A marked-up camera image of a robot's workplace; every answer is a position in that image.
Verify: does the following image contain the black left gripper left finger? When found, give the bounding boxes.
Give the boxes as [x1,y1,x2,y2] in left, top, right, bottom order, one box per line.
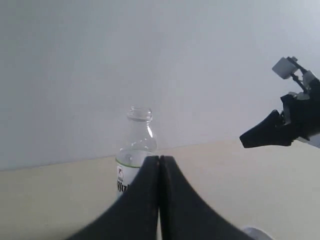
[68,156,160,240]

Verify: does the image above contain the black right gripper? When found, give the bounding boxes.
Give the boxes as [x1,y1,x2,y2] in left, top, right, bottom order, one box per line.
[239,84,320,148]

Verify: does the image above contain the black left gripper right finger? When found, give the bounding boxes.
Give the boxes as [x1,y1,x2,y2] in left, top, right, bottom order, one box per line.
[158,155,251,240]

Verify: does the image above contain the clear plastic drink bottle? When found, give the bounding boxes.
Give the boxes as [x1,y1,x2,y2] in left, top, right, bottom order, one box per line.
[115,106,158,198]

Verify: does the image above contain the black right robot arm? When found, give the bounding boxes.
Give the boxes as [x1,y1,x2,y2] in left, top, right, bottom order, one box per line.
[239,79,320,148]

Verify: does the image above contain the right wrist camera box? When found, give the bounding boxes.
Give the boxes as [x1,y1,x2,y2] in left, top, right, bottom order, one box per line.
[272,56,299,80]

